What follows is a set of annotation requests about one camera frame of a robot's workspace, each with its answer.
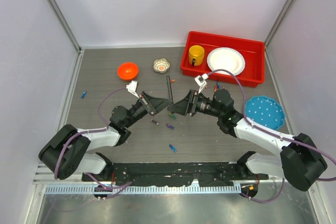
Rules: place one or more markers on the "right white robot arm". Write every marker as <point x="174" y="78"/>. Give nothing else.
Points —
<point x="292" y="158"/>

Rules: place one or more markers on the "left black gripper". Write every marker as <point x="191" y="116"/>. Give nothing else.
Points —
<point x="153" y="105"/>

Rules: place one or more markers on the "yellow mug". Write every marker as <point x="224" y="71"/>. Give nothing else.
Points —
<point x="196" y="55"/>

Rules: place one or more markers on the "purple battery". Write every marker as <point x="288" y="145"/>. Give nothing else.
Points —
<point x="170" y="126"/>

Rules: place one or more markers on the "blue polka dot plate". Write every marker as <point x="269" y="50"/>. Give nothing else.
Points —
<point x="265" y="111"/>

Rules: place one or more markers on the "small patterned bowl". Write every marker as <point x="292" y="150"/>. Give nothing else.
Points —
<point x="161" y="65"/>

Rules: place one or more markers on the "blue battery near front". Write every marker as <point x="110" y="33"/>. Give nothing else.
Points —
<point x="172" y="148"/>

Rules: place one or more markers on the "white slotted cable duct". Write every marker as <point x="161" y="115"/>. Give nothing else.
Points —
<point x="137" y="190"/>

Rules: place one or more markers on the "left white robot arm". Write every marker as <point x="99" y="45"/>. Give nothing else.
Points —
<point x="68" y="150"/>

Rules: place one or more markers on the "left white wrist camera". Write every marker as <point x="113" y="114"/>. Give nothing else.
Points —
<point x="132" y="88"/>

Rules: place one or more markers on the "green battery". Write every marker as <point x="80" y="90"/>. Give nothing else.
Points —
<point x="173" y="116"/>

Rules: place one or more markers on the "white paper plate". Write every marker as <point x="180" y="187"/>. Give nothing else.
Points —
<point x="226" y="58"/>

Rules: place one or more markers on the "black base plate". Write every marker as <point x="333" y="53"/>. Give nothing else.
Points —
<point x="180" y="174"/>

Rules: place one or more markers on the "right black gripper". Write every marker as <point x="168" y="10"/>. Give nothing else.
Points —
<point x="188" y="105"/>

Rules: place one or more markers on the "black remote control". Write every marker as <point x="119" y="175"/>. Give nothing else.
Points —
<point x="169" y="90"/>

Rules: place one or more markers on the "orange bowl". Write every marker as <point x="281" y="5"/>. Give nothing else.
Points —
<point x="128" y="71"/>

